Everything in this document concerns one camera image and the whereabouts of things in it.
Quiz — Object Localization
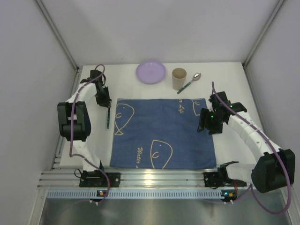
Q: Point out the beige cup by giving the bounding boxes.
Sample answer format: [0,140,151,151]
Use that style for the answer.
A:
[172,68,187,90]

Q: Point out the green handled spoon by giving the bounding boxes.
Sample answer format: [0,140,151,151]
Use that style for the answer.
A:
[177,73,202,94]

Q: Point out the left aluminium frame post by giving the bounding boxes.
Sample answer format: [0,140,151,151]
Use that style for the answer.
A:
[33,0,79,71]

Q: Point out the slotted cable duct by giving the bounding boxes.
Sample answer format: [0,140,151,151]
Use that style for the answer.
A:
[47,189,237,200]

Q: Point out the lilac plate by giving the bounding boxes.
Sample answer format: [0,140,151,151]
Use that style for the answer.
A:
[135,60,166,84]

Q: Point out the blue cloth placemat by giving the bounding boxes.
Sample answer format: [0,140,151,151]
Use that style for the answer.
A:
[110,98,217,170]

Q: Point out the right aluminium frame post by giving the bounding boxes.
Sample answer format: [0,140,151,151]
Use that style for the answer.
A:
[242,0,286,68]

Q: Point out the aluminium frame post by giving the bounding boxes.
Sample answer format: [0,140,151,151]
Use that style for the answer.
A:
[242,0,286,68]
[33,0,79,71]

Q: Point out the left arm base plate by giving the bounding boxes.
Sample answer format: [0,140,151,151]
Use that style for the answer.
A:
[79,171,121,188]

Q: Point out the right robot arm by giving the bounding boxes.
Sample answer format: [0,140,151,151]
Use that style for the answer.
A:
[197,91,295,193]

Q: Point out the aluminium front rail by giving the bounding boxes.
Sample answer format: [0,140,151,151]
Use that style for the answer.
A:
[37,166,216,189]

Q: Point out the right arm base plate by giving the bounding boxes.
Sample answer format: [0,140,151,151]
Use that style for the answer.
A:
[203,172,247,189]

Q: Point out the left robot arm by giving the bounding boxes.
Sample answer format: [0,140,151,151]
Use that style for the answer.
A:
[57,68,112,172]

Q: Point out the green handled fork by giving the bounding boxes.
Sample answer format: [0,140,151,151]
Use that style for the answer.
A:
[106,106,111,129]

